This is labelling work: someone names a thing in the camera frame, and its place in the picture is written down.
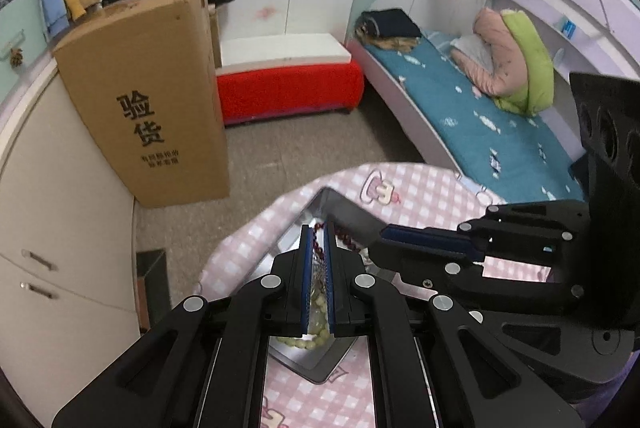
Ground pink checkered tablecloth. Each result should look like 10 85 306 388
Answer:
192 161 557 428

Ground large cardboard box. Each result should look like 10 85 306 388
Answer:
53 0 230 208

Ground dark folded clothes on bed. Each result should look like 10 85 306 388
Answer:
355 8 422 39

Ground beige curved cabinet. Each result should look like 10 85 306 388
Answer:
1 64 139 427

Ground teal bed sheet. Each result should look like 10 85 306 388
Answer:
364 31 585 203

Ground pale green bead bracelet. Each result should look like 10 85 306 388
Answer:
274 287 334 351

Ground grey metal tin box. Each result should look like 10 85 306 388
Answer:
226 188 426 398

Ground mint drawer cabinet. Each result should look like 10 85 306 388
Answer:
0 0 47 100

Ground red white bench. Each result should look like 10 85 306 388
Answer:
216 33 364 125

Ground dark red bead bracelet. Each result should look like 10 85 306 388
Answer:
309 219 364 259

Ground green pillow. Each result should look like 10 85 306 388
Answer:
494 10 554 117

